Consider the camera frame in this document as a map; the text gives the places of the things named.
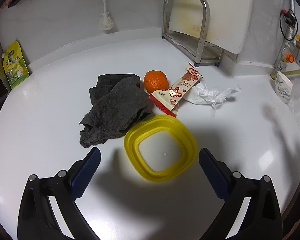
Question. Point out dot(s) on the crumpled white tissue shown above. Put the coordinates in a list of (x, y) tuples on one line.
[(205, 96)]

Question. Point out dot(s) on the white bottle brush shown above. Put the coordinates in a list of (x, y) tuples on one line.
[(105, 22)]

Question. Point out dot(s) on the orange mandarin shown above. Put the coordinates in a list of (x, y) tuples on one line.
[(155, 81)]

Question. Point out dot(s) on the metal cutting board rack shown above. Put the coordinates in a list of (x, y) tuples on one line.
[(204, 35)]

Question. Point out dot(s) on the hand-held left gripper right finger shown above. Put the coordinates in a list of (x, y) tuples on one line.
[(215, 175)]

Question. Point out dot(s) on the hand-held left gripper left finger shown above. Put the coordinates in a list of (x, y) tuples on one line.
[(87, 172)]

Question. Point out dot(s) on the silver gas pipe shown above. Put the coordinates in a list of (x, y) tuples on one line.
[(292, 2)]

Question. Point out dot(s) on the green seasoning pouch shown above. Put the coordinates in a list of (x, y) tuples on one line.
[(15, 67)]

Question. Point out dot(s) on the dark grey cloth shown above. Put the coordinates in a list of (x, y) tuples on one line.
[(115, 107)]

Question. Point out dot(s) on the gas valve assembly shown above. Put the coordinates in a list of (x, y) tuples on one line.
[(288, 57)]

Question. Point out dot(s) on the white cutting board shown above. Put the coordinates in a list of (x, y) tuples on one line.
[(222, 17)]

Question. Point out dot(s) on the red and white snack wrapper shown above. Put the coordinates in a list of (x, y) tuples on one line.
[(175, 92)]

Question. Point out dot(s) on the green patterned bowl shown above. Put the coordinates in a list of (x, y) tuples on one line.
[(282, 87)]

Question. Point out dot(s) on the yellow plastic container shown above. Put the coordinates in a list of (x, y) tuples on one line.
[(130, 140)]

